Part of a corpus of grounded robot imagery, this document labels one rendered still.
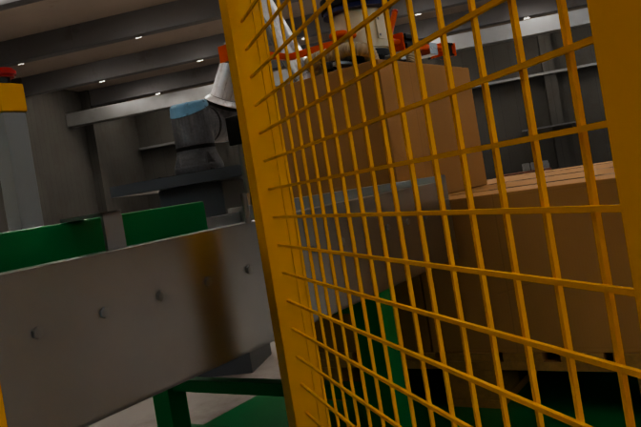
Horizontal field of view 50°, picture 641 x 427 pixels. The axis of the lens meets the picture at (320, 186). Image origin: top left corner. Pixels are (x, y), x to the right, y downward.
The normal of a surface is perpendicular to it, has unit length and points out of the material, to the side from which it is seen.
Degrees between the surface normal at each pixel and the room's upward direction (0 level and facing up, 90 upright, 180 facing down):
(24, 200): 90
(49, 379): 90
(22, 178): 90
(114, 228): 90
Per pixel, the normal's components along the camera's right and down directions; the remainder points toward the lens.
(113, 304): 0.82, -0.14
